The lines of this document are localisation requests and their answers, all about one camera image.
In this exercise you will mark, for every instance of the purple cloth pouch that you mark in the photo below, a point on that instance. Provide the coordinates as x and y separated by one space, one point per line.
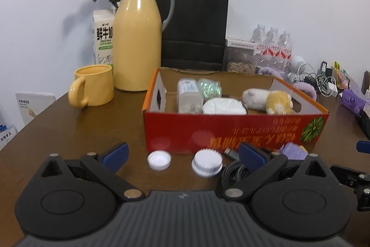
292 150

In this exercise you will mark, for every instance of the white ridged jar lid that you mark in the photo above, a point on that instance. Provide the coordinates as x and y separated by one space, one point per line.
206 163

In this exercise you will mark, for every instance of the black paper bag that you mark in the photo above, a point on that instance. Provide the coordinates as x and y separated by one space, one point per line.
196 18

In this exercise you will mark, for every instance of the small white desk fan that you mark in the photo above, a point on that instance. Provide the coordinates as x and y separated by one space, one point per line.
297 63

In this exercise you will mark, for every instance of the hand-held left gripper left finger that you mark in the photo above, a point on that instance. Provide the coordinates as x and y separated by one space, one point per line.
115 153

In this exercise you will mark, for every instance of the white charger plug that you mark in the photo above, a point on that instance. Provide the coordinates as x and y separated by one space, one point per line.
332 90

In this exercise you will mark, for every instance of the black power adapter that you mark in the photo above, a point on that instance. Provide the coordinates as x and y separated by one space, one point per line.
323 66

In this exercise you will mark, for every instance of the purple fluffy scrunchie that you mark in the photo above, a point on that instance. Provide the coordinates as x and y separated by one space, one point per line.
306 88
268 70

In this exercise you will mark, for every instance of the white soft pack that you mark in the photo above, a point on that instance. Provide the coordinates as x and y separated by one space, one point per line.
224 106

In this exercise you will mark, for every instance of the clear container with seeds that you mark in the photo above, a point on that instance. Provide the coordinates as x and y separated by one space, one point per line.
240 59

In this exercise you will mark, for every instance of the yellow ceramic mug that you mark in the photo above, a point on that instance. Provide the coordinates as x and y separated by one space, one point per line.
95 85

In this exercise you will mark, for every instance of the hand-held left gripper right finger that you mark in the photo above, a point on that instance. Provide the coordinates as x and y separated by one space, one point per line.
251 156

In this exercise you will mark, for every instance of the colourful snack packet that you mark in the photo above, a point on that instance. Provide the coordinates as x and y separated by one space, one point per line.
341 76

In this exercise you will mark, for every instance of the blue and white packets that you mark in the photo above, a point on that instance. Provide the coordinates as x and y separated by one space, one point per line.
5 134

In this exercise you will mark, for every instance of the iridescent plastic wrap bundle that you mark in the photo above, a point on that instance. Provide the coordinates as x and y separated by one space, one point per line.
209 87

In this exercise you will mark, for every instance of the white milk carton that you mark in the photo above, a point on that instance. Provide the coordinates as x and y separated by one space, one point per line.
102 38

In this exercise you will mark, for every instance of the white printed box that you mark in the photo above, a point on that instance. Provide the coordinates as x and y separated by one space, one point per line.
34 108

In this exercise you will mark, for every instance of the translucent white plastic container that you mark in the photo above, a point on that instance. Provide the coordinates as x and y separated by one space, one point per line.
189 99

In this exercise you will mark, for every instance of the dark brown box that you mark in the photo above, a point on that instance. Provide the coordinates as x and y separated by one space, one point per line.
367 79

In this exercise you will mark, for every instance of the yellow thermos jug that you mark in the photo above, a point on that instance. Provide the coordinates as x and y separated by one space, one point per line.
135 41

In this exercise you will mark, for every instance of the red cardboard box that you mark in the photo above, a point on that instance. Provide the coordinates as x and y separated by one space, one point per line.
179 131

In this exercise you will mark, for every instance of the white and yellow plush toy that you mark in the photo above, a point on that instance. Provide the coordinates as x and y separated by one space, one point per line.
260 98

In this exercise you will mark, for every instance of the small white bottle cap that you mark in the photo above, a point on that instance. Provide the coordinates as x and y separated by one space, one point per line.
159 160

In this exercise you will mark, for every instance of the black flat object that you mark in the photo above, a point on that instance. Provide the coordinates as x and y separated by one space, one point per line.
364 122

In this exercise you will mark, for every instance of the white paper bag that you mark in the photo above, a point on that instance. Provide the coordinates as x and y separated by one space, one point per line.
366 96

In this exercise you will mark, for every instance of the purple packet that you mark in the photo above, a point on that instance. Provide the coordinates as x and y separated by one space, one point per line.
351 99

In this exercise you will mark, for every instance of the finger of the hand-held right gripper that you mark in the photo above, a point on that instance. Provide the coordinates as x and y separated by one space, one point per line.
363 146
354 179

